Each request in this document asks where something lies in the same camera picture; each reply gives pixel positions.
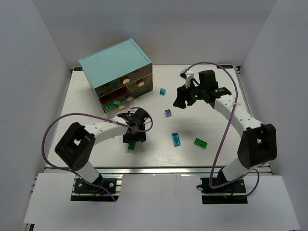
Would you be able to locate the long green lego brick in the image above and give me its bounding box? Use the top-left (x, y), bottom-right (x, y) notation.
top-left (128, 142), bottom-right (136, 151)

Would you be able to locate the small cyan lego brick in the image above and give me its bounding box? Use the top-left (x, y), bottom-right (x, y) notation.
top-left (159, 88), bottom-right (166, 95)

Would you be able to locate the transparent drawer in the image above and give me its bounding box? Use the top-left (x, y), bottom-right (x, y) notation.
top-left (99, 87), bottom-right (134, 116)

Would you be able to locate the small green lego brick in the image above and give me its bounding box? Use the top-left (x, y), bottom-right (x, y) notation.
top-left (104, 102), bottom-right (113, 109)

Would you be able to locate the cyan long lego brick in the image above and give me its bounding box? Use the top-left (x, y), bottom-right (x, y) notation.
top-left (171, 132), bottom-right (181, 147)

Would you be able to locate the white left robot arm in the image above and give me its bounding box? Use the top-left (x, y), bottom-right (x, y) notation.
top-left (55, 108), bottom-right (151, 185)

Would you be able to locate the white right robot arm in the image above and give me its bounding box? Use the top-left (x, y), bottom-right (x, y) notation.
top-left (173, 70), bottom-right (277, 189)

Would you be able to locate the purple lego brick right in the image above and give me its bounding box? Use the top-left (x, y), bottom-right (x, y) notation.
top-left (164, 109), bottom-right (172, 117)

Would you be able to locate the teal drawer cabinet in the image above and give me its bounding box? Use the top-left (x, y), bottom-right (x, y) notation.
top-left (79, 38), bottom-right (153, 100)

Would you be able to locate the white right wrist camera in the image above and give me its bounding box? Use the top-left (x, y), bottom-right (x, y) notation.
top-left (180, 70), bottom-right (194, 88)

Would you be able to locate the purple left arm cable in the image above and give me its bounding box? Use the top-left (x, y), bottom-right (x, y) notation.
top-left (42, 107), bottom-right (154, 202)

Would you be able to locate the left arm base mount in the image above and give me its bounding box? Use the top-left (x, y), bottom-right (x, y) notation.
top-left (70, 174), bottom-right (122, 202)

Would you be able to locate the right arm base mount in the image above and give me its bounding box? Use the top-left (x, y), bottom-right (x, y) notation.
top-left (196, 178), bottom-right (248, 205)

